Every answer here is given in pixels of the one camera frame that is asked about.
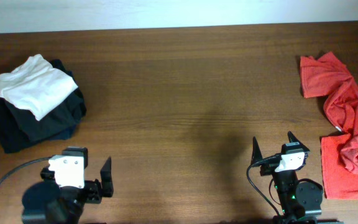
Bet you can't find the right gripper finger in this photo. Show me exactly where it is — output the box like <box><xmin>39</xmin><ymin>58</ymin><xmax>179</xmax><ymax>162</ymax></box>
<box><xmin>250</xmin><ymin>136</ymin><xmax>263</xmax><ymax>165</ymax></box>
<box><xmin>287</xmin><ymin>131</ymin><xmax>310</xmax><ymax>152</ymax></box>

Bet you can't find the white printed t-shirt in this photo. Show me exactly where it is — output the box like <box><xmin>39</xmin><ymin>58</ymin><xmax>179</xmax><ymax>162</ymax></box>
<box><xmin>0</xmin><ymin>54</ymin><xmax>78</xmax><ymax>121</ymax></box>

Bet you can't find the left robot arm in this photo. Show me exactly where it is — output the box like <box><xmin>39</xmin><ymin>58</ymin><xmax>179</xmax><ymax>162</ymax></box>
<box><xmin>21</xmin><ymin>147</ymin><xmax>114</xmax><ymax>224</ymax></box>

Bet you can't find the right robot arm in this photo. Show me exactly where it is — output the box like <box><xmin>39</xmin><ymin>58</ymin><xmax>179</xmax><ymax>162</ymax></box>
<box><xmin>246</xmin><ymin>131</ymin><xmax>323</xmax><ymax>224</ymax></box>

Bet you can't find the black folded clothes pile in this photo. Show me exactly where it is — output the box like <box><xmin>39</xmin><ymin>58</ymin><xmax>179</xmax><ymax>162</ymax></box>
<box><xmin>0</xmin><ymin>59</ymin><xmax>86</xmax><ymax>154</ymax></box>

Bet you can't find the red t-shirt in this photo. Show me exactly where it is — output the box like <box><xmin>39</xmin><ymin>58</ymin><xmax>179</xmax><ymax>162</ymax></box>
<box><xmin>300</xmin><ymin>52</ymin><xmax>358</xmax><ymax>200</ymax></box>

